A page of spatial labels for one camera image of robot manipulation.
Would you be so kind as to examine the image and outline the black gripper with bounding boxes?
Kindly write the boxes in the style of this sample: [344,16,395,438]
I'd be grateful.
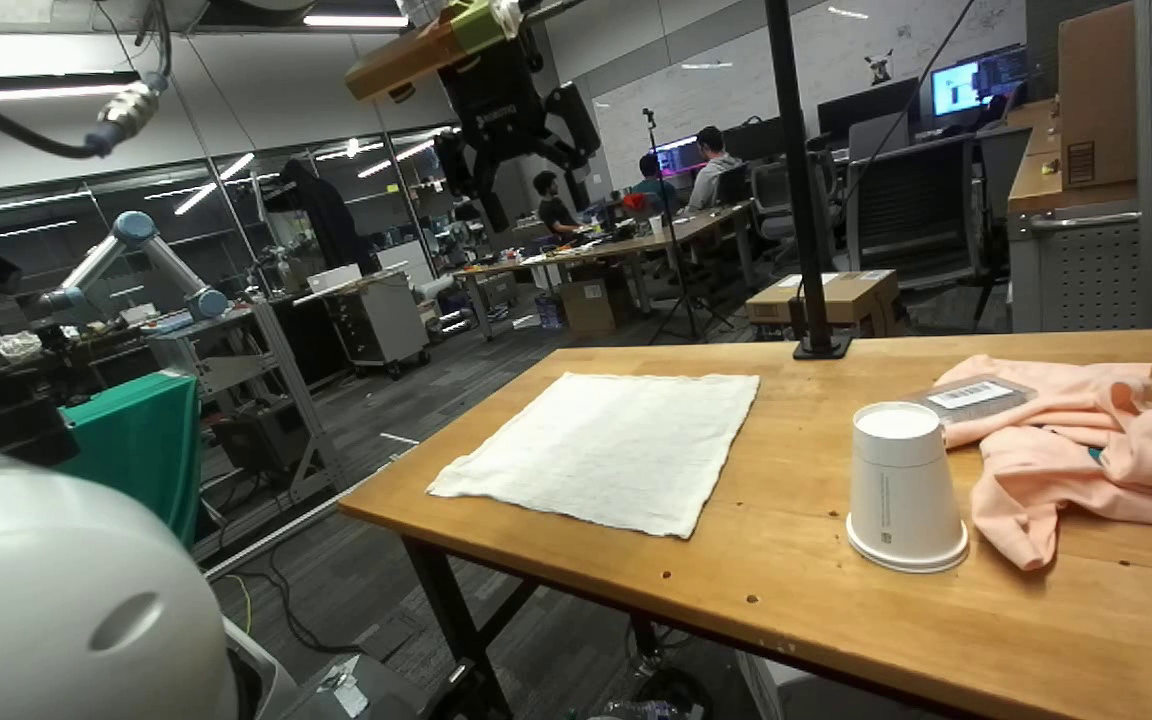
[437,29,608,223]

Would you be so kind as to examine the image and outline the white towel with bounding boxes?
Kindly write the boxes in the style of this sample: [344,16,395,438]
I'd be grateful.
[423,370,765,545]

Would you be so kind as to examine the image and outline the seated person in dark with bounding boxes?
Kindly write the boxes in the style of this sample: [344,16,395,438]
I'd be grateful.
[529,170,589,250]

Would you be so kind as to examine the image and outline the wooden office desk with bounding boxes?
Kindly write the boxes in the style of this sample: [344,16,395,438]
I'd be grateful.
[452,196,765,335]

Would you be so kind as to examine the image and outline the seated person in grey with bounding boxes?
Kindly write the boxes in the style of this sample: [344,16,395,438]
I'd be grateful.
[684,126,753,216]

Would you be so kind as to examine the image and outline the person in black hoodie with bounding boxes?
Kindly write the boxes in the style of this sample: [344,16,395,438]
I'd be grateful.
[274,158,371,274]

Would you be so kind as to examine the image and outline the white cabinet cart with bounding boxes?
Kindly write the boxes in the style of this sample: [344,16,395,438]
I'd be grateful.
[329,269,430,377]

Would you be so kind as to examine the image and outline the black vertical pole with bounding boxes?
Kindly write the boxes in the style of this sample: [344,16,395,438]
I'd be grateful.
[765,0,856,363]

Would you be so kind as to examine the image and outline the low wooden platform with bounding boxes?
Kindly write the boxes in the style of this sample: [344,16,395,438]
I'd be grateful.
[741,263,905,341]

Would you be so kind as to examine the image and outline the lit computer monitor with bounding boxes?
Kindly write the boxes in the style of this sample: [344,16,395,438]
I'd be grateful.
[917,53,1030,128]

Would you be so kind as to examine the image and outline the white paper cup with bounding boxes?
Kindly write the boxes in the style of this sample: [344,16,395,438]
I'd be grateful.
[844,397,976,579]

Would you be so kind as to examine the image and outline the teal green cloth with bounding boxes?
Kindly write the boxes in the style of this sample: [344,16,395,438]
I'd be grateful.
[56,370,208,547]

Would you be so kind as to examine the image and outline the clear plastic barcode tag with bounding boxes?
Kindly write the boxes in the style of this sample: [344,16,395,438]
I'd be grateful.
[920,377,1030,424]

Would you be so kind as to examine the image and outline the grey perforated metal cabinet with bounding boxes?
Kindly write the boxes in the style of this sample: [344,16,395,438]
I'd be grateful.
[1008,196,1152,335]

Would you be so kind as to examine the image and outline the large cardboard box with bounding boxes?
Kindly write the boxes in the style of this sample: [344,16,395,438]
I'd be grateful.
[1052,0,1152,191]

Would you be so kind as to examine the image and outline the pink cloth garment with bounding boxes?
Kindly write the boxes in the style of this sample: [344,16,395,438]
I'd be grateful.
[927,354,1152,575]

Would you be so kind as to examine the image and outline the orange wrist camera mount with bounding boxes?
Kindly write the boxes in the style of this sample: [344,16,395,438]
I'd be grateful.
[338,0,529,104]

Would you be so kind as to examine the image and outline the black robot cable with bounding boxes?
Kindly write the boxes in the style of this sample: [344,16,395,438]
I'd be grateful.
[0,0,177,160]

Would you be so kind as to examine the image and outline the black table frame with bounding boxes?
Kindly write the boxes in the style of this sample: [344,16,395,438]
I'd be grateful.
[395,537,547,720]

